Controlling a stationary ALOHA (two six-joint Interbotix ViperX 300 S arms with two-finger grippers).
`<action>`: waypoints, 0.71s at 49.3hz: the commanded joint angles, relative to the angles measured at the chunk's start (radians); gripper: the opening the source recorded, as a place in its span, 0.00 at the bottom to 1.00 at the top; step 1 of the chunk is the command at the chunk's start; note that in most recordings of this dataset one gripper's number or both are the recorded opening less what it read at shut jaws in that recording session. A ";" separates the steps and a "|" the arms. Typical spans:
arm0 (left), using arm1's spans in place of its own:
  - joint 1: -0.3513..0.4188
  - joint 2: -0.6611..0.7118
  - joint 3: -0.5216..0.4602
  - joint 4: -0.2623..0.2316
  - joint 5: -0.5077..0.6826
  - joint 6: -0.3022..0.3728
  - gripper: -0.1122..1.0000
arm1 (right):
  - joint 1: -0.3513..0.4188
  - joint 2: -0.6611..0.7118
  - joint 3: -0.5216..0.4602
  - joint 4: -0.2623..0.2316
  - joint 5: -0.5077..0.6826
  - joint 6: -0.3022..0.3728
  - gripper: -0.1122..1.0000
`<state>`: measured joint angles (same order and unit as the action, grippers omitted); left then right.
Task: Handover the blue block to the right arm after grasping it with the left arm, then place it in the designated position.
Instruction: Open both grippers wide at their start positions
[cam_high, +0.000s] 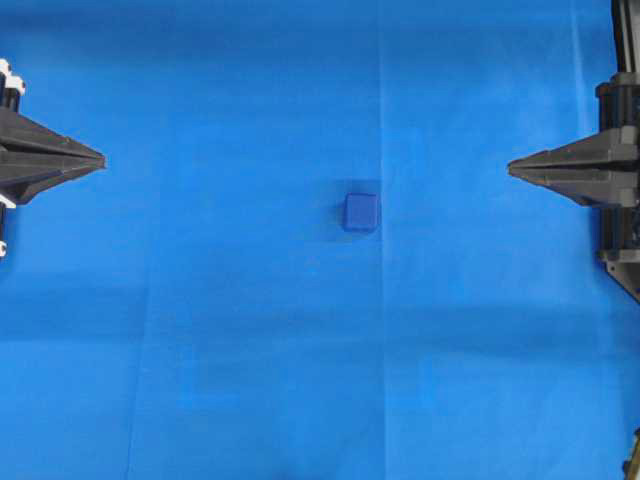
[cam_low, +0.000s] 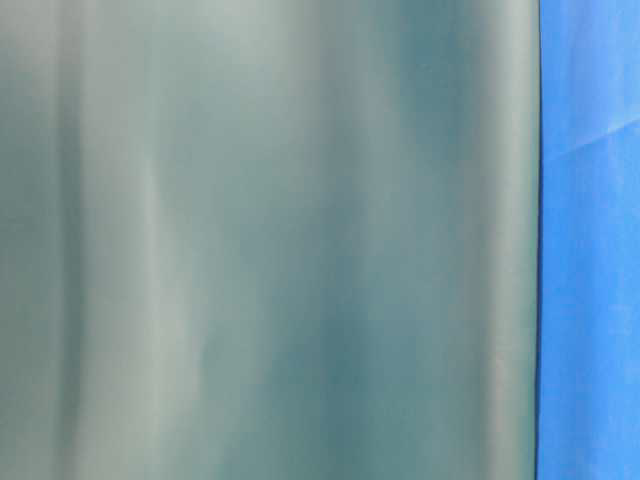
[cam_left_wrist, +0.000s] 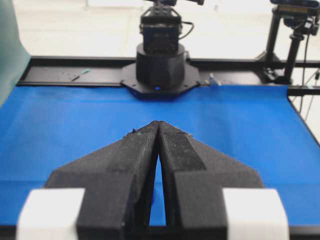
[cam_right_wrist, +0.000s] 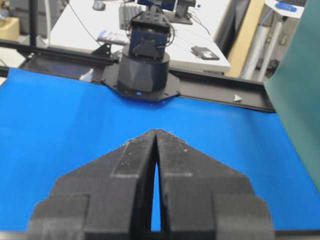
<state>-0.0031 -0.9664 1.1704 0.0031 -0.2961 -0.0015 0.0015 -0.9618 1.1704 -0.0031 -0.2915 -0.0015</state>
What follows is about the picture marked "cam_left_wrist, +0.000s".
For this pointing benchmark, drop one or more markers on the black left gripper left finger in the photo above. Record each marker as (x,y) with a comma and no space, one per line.
(118,180)

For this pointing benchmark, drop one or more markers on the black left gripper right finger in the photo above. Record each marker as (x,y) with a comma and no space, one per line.
(194,175)

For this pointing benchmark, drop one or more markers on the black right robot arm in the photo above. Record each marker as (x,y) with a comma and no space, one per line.
(161,65)

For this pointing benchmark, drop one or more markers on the blue table mat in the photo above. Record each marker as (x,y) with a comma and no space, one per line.
(42,128)

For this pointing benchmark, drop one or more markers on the green backdrop curtain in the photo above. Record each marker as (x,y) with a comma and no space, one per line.
(14,58)

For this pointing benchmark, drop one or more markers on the black table frame rail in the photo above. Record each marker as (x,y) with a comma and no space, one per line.
(121,72)

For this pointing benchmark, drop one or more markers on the black camera stand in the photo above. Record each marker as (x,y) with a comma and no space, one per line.
(302,18)

